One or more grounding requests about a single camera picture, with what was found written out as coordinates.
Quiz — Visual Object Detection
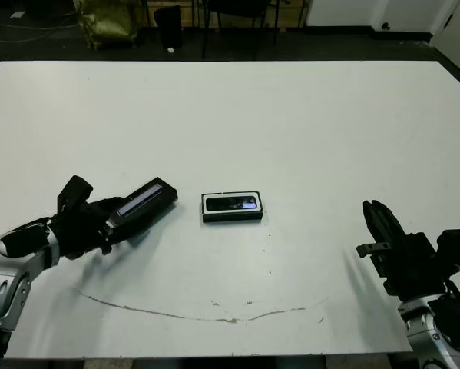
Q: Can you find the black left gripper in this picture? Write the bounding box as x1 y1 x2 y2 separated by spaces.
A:
48 196 154 261

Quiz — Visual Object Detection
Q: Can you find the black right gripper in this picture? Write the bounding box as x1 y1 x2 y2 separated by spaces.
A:
356 200 445 297

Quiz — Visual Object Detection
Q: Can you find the black box lid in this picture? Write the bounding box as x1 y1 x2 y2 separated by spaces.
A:
106 176 179 231

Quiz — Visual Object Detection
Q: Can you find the black phone-like camera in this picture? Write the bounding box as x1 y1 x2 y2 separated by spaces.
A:
205 195 258 212

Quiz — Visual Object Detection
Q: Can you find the black box with white insert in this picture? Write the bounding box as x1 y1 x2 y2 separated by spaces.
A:
200 191 264 224

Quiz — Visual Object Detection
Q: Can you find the yellow-green plastic bag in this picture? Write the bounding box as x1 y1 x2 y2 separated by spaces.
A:
75 0 139 51

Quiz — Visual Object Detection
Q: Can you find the black waste bin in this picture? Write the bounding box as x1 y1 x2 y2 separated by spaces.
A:
154 5 184 50

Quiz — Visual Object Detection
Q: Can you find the black office chair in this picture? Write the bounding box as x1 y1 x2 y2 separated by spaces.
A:
200 0 280 61

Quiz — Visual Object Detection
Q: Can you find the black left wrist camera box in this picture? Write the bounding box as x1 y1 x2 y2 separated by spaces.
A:
56 175 94 212

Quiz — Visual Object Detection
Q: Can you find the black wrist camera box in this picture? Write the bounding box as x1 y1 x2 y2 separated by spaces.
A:
56 175 94 212
435 229 460 274

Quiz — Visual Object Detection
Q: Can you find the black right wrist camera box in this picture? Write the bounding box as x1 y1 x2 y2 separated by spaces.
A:
435 229 460 274

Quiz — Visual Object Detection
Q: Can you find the thin white cable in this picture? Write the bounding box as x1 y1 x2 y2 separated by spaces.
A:
0 21 81 44

